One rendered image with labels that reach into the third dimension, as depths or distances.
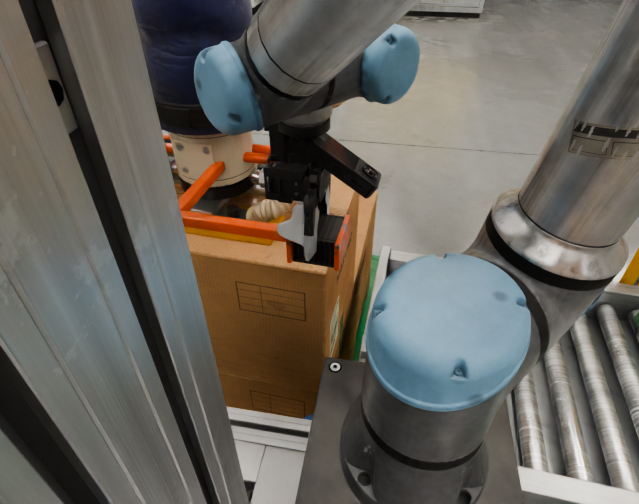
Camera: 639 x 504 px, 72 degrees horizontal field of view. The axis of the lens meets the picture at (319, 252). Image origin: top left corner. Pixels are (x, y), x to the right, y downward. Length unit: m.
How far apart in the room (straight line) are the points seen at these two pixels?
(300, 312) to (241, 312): 0.14
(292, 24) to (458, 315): 0.23
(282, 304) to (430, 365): 0.64
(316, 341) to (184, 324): 0.83
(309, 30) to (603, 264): 0.28
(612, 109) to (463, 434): 0.25
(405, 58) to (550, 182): 0.19
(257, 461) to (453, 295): 0.37
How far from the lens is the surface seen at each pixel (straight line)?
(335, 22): 0.31
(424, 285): 0.35
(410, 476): 0.44
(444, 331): 0.33
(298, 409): 1.23
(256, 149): 0.99
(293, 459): 0.62
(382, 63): 0.46
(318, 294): 0.88
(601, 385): 1.35
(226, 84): 0.38
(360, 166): 0.63
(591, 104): 0.36
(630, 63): 0.34
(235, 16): 0.86
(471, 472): 0.47
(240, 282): 0.93
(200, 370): 0.20
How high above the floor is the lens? 1.50
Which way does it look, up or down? 39 degrees down
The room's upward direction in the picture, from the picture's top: straight up
